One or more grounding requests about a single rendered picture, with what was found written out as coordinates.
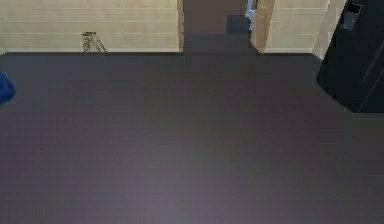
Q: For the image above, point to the dark blue box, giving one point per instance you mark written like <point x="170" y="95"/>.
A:
<point x="238" y="24"/>

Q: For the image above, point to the beige room door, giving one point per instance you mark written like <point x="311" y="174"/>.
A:
<point x="265" y="25"/>

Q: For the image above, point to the black fridge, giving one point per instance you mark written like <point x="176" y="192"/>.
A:
<point x="356" y="60"/>

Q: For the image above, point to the blue round object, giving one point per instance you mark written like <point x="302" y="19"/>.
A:
<point x="4" y="89"/>

